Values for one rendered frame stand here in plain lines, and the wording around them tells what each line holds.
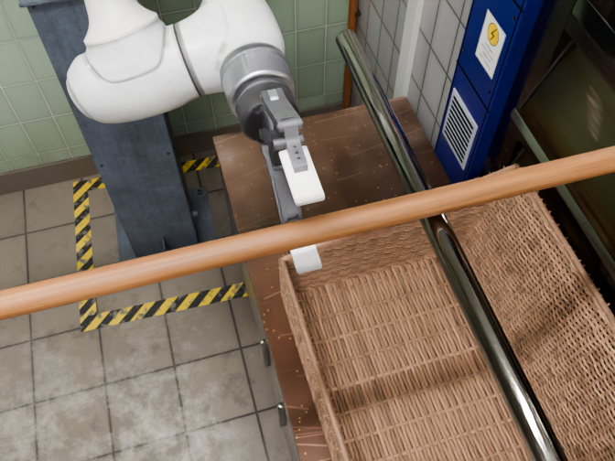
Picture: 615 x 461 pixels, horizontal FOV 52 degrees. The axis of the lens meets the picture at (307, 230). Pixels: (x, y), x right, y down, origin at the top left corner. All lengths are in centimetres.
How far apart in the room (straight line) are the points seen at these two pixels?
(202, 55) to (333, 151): 77
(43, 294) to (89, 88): 31
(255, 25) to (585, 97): 55
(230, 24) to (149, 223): 116
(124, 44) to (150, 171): 93
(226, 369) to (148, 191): 56
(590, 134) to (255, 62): 56
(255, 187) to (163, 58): 69
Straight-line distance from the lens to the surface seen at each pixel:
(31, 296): 69
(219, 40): 84
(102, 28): 87
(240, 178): 152
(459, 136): 145
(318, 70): 223
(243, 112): 78
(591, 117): 111
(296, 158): 64
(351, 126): 162
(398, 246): 131
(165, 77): 86
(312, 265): 74
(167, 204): 187
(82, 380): 199
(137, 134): 164
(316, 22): 209
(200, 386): 190
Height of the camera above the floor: 177
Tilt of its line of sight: 56 degrees down
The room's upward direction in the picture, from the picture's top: straight up
